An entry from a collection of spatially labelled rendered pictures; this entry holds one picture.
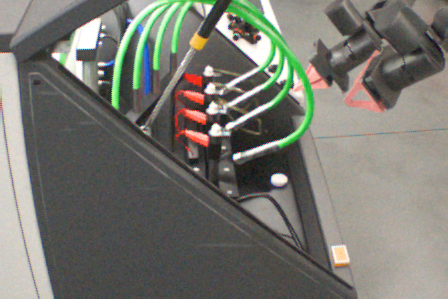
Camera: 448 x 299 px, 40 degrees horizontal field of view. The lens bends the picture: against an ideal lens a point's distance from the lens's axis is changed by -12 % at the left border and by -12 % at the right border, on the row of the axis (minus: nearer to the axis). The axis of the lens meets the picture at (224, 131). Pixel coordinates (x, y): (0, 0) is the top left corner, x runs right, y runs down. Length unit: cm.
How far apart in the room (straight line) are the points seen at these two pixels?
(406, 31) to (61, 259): 67
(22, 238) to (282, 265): 45
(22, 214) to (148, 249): 22
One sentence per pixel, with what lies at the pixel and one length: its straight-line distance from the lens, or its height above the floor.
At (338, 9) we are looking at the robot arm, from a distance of 123.
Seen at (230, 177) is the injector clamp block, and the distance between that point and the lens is 146.
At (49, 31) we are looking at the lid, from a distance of 86.
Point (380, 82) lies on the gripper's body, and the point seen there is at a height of 138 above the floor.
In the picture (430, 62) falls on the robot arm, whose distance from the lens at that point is 100.
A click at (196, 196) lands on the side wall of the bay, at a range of 102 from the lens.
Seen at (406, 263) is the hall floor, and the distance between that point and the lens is 278.
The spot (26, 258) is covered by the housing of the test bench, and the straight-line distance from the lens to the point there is 114.
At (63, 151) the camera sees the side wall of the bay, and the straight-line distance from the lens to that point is 98.
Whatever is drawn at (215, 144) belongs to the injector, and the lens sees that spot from 137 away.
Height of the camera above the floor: 186
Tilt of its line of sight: 33 degrees down
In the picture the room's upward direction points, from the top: 4 degrees clockwise
